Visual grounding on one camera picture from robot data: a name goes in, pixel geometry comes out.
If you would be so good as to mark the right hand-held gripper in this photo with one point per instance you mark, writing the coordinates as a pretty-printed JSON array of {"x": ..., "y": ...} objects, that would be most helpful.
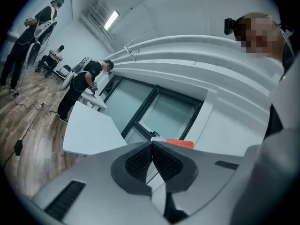
[{"x": 269, "y": 184}]

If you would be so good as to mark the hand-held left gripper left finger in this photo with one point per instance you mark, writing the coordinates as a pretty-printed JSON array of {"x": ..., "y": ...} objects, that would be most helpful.
[{"x": 136, "y": 167}]

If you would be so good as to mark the rectangular ceiling light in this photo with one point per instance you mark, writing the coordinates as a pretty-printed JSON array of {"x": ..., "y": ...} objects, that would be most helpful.
[{"x": 112, "y": 20}]

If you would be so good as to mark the red watermelon slice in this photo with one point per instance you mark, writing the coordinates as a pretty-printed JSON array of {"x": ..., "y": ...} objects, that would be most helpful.
[{"x": 180, "y": 144}]

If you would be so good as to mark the black framed frosted window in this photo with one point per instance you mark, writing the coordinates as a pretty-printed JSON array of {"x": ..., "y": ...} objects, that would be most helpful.
[{"x": 150, "y": 111}]

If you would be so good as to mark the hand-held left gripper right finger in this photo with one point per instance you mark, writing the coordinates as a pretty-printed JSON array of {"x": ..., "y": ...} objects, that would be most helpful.
[{"x": 171, "y": 165}]

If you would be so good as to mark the person's head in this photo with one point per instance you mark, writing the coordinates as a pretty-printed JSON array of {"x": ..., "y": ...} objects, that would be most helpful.
[{"x": 260, "y": 36}]

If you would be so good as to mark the black head-mounted camera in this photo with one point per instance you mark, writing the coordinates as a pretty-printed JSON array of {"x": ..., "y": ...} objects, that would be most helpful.
[{"x": 229, "y": 26}]

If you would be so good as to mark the white power strip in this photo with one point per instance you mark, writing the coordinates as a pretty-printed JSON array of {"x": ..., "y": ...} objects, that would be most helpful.
[{"x": 42, "y": 104}]

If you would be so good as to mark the black folding chair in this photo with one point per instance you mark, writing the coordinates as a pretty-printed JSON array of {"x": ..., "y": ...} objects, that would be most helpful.
[{"x": 63, "y": 70}]

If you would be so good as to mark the black power adapter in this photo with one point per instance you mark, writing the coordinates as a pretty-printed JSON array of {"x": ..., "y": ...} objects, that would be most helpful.
[{"x": 18, "y": 147}]

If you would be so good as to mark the white work table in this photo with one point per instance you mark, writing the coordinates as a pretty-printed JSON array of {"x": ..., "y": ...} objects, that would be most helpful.
[{"x": 91, "y": 130}]

